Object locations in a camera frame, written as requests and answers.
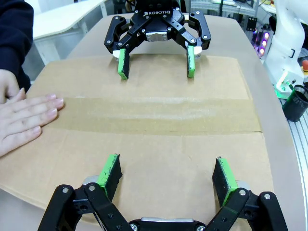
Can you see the aluminium profile base plate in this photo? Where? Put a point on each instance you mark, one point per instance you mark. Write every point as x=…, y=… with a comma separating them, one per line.
x=300, y=149

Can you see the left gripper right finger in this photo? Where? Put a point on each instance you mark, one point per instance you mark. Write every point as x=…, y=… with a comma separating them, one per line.
x=252, y=211

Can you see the translucent packing tape strip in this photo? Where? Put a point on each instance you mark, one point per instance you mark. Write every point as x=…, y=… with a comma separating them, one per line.
x=156, y=113

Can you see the device with pink lights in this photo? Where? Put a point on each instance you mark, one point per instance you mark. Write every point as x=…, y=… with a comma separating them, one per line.
x=263, y=43

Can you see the white side table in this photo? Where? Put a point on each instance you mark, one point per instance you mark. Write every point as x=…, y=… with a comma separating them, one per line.
x=60, y=16

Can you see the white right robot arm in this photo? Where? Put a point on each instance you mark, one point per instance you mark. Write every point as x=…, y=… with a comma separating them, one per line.
x=286, y=48

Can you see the person left hand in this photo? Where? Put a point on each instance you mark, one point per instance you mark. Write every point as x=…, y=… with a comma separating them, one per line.
x=8, y=84

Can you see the yellow red emergency stop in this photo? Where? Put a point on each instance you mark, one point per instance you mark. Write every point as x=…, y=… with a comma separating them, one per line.
x=305, y=65

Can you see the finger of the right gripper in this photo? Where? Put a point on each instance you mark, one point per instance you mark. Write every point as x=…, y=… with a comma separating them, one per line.
x=192, y=62
x=123, y=65

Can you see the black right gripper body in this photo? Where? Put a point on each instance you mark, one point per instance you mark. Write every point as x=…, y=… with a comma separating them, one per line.
x=157, y=20

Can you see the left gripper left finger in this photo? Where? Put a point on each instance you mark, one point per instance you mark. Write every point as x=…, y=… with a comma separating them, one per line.
x=72, y=209

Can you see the black pen cup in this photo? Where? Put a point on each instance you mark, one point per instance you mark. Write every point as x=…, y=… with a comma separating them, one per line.
x=296, y=106

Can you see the brown cardboard box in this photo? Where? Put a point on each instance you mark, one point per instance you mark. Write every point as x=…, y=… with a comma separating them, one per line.
x=168, y=156

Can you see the left forearm dark sleeve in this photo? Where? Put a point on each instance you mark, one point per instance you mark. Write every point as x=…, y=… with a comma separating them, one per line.
x=14, y=36

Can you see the person right hand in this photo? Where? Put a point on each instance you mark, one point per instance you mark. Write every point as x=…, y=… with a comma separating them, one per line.
x=21, y=122

